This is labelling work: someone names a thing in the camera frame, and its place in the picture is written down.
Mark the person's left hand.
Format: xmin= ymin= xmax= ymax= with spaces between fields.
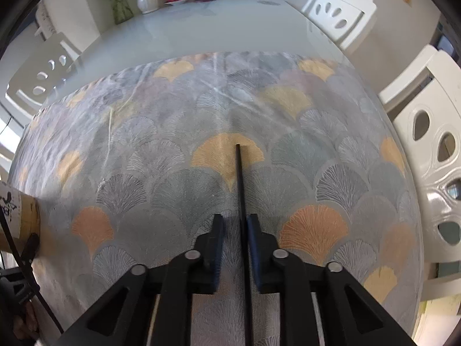
xmin=12 ymin=301 xmax=40 ymax=341

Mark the black cable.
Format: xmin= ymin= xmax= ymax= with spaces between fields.
xmin=0 ymin=207 xmax=65 ymax=335

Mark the white dining chair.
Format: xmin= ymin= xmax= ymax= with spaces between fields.
xmin=378 ymin=45 xmax=461 ymax=301
xmin=5 ymin=32 xmax=82 ymax=110
xmin=301 ymin=0 xmax=377 ymax=52

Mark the black chopstick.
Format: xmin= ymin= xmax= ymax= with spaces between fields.
xmin=235 ymin=144 xmax=254 ymax=346

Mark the fan-patterned grey tablecloth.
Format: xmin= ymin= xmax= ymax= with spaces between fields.
xmin=7 ymin=51 xmax=424 ymax=346

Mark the bamboo utensil holder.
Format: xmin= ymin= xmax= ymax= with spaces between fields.
xmin=0 ymin=182 xmax=41 ymax=253

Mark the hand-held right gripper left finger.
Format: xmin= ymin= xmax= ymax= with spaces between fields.
xmin=63 ymin=213 xmax=224 ymax=346

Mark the clear glass vase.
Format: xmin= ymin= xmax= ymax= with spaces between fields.
xmin=110 ymin=0 xmax=135 ymax=25

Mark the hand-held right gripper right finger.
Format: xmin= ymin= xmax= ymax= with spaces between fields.
xmin=247 ymin=213 xmax=415 ymax=346

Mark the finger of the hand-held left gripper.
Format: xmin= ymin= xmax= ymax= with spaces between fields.
xmin=20 ymin=234 xmax=39 ymax=264

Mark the white wall hanging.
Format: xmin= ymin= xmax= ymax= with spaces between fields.
xmin=34 ymin=0 xmax=58 ymax=40

